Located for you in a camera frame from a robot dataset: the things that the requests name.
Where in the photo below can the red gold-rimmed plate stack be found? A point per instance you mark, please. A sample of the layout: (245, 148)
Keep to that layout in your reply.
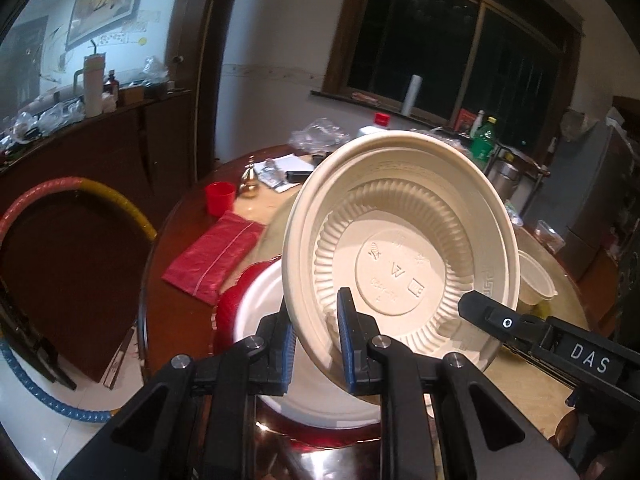
(267, 418)

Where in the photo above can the gold figurine ornament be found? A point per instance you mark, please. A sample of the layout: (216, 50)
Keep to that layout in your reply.
(249, 182)

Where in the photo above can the white liquor bottle red cap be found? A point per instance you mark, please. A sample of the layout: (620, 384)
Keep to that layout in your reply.
(378, 126)

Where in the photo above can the grey refrigerator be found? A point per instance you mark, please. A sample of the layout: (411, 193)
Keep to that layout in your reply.
(581, 198)

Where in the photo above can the red plastic cup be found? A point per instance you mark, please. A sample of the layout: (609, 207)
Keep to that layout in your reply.
(219, 197)

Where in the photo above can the beige ribbed plastic bowl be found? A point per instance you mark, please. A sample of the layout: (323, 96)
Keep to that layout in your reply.
(409, 225)

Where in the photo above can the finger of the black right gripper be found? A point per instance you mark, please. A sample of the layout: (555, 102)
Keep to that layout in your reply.
(507, 326)

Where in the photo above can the clear plastic food container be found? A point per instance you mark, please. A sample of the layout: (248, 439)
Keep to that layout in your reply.
(548, 237)

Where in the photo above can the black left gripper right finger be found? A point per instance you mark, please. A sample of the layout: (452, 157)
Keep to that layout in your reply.
(363, 375)

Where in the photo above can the hula hoop red yellow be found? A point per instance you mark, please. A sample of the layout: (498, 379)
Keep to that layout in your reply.
(73, 252)

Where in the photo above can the white tumbler with straw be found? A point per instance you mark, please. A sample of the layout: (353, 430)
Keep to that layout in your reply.
(92, 75)

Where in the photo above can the large white plastic bowl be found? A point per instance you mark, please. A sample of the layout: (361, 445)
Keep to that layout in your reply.
(312, 399)

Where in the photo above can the white handled plastic bowl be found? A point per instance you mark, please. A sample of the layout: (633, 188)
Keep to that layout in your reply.
(536, 284)

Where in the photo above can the green plastic bottle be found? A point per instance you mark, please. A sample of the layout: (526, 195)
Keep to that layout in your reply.
(483, 143)

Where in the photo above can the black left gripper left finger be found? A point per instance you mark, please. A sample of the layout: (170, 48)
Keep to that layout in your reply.
(272, 370)

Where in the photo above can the stainless steel thermos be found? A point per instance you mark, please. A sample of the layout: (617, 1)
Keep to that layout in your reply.
(505, 178)

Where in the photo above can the red cloth bag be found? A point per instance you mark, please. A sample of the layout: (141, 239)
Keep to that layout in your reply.
(201, 270)

